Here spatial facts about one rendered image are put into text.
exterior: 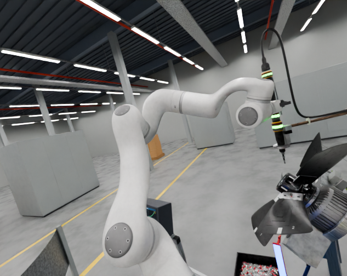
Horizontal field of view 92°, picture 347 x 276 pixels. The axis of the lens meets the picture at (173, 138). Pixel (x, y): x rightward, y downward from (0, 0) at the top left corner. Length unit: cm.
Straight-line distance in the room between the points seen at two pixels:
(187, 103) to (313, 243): 86
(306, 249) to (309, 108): 567
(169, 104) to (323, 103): 614
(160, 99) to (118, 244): 49
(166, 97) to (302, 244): 91
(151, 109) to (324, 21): 1358
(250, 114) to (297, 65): 1278
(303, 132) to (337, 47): 804
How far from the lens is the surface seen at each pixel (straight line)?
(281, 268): 85
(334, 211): 110
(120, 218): 48
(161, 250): 58
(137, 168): 56
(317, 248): 112
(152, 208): 108
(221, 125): 808
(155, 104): 69
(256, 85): 61
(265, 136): 649
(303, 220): 92
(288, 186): 110
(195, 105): 64
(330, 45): 1380
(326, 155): 97
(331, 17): 1412
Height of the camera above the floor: 170
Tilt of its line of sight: 6 degrees down
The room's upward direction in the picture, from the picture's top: 15 degrees counter-clockwise
